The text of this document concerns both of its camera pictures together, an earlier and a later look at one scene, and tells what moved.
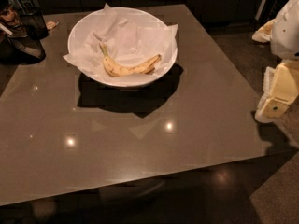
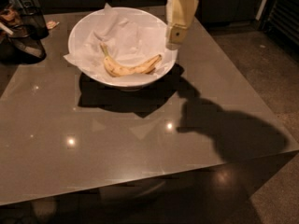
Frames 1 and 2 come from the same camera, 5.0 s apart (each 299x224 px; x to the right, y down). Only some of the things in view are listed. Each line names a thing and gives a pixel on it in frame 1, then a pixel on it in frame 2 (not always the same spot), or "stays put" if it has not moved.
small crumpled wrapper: [51, 24] stays put
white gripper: [286, 32] → [181, 14]
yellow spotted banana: [146, 66] stays put
